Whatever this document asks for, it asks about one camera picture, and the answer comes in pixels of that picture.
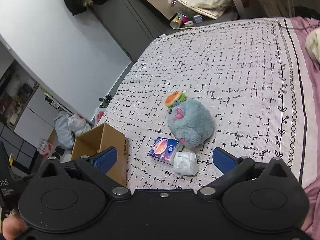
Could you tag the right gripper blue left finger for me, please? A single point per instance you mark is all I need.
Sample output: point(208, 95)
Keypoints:
point(104, 160)

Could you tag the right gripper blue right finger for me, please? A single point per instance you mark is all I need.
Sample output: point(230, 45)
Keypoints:
point(223, 160)

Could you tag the white soft bundle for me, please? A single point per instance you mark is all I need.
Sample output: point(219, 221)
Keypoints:
point(185, 163)

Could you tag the grey-blue plush toy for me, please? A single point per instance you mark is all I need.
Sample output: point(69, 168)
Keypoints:
point(191, 123)

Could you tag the blue tissue pack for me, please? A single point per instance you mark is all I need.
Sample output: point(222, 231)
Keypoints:
point(164, 150)

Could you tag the plush hamburger toy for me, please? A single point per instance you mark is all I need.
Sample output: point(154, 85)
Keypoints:
point(177, 96)

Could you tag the person's hand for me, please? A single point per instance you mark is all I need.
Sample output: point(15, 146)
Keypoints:
point(13, 226)

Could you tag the brown cardboard box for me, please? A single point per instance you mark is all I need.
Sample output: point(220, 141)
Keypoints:
point(100, 138)

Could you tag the white plastic bags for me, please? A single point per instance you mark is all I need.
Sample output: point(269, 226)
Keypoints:
point(68, 127)

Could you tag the white black patterned bedspread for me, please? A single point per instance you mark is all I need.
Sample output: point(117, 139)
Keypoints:
point(247, 73)

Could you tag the dark shelf unit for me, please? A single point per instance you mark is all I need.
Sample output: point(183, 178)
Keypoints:
point(27, 118)

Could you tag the dark grey wardrobe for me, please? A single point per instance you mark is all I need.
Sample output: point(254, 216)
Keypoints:
point(134, 24)

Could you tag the cream plush on bed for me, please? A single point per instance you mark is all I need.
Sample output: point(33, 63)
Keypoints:
point(312, 45)

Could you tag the pink bed sheet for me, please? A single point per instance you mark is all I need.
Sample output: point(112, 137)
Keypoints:
point(310, 67)

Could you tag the cream tote bag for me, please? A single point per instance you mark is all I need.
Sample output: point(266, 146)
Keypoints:
point(213, 9)

